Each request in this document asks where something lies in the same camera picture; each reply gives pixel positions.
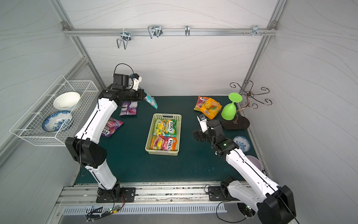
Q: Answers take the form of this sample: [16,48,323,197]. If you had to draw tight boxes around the teal mint candy bag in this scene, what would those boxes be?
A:
[144,91,158,110]

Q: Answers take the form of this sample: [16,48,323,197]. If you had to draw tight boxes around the green spring tea candy bag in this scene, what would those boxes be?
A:
[153,119,177,137]

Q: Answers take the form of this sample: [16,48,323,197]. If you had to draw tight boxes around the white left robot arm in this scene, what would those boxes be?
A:
[65,88,147,201]

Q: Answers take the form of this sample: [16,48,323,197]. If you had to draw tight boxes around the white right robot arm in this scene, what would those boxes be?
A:
[194,115,296,224]

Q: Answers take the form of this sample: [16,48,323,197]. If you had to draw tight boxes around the pale green perforated plastic basket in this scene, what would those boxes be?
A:
[145,113,182,156]

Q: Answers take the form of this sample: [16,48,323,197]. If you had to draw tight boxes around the purple candy bag back side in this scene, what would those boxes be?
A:
[120,101,138,116]

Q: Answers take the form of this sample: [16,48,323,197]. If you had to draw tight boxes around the green plastic wine glass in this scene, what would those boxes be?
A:
[222,93,242,121]

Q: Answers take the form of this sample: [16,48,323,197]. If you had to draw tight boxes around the yellow orange candy bag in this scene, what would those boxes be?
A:
[200,98,222,119]

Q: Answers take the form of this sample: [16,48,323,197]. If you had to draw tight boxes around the metal glass holder stand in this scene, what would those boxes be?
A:
[220,80,273,130]

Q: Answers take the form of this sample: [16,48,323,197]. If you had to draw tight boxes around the small blue patterned dish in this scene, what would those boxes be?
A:
[233,136,251,153]

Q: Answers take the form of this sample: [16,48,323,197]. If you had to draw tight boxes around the purple Fox's berries candy bag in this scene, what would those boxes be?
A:
[101,117,124,137]

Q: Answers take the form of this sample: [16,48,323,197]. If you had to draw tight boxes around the orange fruits candy bag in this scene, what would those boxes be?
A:
[194,96,209,111]

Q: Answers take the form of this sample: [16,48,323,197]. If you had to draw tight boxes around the lilac bowl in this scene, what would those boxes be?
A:
[246,155,263,171]

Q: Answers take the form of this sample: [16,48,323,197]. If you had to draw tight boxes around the metal double hook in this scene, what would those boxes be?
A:
[117,30,131,49]

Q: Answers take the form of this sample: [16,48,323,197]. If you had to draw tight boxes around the white ceramic bowl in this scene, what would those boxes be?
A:
[53,91,81,111]

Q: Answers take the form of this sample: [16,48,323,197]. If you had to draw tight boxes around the metal hook centre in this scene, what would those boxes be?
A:
[147,25,163,39]

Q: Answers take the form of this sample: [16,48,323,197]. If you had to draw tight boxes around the blue patterned ceramic bowl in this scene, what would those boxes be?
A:
[42,111,73,132]

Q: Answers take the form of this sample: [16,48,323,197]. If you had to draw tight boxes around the small metal hook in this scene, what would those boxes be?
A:
[185,25,190,36]

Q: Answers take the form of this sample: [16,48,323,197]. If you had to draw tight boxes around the metal hook right end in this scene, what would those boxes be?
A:
[243,25,266,36]

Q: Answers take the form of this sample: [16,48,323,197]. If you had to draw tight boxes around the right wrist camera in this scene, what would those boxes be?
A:
[197,114,208,133]

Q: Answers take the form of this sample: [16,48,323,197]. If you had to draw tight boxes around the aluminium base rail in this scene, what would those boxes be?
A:
[56,182,220,206]

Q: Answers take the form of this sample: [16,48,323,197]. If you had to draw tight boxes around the white wire wall basket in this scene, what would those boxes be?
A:
[9,76,98,147]

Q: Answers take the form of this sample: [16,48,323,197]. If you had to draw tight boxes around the aluminium top rail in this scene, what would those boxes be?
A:
[63,27,278,37]

